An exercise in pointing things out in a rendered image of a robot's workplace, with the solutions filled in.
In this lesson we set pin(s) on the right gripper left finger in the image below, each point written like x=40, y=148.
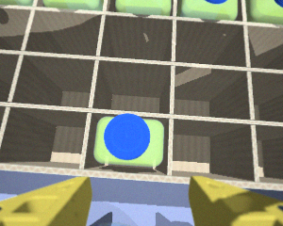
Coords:
x=66, y=203

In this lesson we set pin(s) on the brown cardboard carton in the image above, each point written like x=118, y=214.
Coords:
x=50, y=103

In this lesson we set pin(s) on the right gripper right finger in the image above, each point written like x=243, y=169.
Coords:
x=214, y=203

